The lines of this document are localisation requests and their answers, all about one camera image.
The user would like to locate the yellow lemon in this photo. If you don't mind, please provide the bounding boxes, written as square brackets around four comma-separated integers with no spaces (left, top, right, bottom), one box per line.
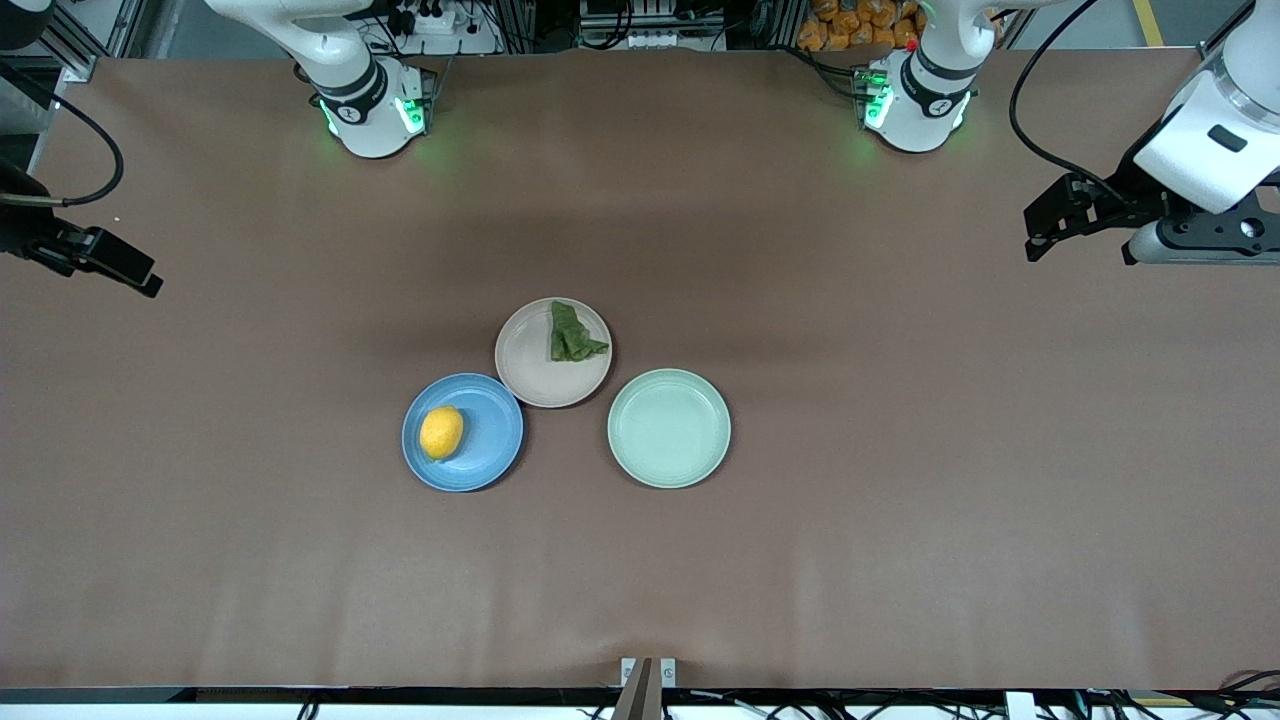
[419,405,466,462]

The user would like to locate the green lettuce leaf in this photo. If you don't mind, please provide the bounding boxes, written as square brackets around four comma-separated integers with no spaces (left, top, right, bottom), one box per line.
[549,300,610,364]

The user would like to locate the orange snack packets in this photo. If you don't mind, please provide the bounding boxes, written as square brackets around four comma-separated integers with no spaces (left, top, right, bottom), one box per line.
[797,0,926,51]

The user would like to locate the white power strip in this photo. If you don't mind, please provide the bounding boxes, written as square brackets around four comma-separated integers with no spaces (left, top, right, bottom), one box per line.
[385,0,501,56]

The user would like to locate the blue plate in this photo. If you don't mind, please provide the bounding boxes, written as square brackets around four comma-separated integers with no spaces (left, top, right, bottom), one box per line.
[401,373,525,493]

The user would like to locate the beige plate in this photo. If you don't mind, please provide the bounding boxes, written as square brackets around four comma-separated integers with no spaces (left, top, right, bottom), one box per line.
[494,297,614,409]

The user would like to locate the light green plate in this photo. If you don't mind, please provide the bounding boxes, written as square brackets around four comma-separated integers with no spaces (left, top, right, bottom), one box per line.
[607,368,732,490]

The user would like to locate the grey control box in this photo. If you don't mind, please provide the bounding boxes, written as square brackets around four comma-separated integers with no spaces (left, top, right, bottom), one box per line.
[578,0,726,51]

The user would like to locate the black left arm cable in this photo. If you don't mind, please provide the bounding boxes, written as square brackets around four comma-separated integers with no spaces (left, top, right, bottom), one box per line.
[1008,0,1136,201]

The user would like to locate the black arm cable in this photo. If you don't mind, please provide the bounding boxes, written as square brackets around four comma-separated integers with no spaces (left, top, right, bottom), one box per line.
[1008,0,1136,201]
[0,60,125,208]

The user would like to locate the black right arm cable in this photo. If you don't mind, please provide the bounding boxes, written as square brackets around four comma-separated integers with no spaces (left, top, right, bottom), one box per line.
[0,60,125,208]

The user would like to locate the aluminium frame profile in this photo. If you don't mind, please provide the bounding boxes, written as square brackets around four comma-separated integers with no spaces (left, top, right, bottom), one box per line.
[40,0,136,83]

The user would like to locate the black base cable bundle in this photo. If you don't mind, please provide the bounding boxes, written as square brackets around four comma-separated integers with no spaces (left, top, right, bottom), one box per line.
[785,45,867,101]

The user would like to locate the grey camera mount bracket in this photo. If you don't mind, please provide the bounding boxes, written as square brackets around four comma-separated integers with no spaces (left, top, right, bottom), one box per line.
[612,657,678,720]

